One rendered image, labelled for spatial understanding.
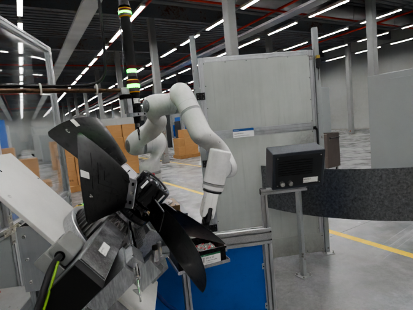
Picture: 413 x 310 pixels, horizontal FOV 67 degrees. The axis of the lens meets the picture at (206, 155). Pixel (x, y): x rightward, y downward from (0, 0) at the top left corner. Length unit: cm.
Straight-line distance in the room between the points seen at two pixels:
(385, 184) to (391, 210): 19
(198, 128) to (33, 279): 74
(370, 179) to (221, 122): 133
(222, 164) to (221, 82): 188
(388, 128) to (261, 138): 456
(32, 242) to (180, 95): 74
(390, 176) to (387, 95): 471
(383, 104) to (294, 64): 434
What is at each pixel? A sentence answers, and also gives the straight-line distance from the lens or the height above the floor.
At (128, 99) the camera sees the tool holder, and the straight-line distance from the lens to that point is 112.
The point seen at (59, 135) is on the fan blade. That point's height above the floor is 141.
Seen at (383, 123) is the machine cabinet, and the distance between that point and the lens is 736.
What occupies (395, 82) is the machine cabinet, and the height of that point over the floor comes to 185.
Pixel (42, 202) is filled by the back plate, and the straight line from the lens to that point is 111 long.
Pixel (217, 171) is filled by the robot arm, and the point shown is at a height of 122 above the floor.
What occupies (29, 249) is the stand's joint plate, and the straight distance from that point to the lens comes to 111.
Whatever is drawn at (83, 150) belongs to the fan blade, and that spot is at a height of 136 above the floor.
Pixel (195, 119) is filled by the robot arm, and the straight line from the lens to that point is 125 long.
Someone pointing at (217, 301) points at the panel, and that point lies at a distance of 175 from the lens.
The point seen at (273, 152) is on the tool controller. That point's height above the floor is 123.
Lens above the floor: 140
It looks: 6 degrees down
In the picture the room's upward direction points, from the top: 5 degrees counter-clockwise
